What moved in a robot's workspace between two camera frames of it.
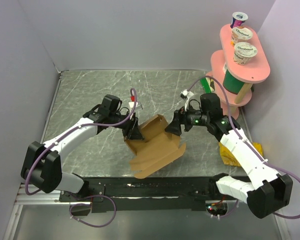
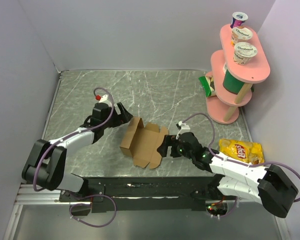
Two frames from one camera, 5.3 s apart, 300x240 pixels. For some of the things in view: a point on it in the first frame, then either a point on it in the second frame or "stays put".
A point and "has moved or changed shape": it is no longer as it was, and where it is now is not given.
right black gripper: [180, 117] -> [169, 140]
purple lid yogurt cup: [238, 18] stays put
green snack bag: [208, 85] stays put
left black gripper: [132, 130] -> [124, 117]
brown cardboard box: [158, 148] has moved or changed shape
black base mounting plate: [149, 194] stays put
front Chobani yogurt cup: [242, 51] stays put
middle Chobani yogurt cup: [240, 34] stays put
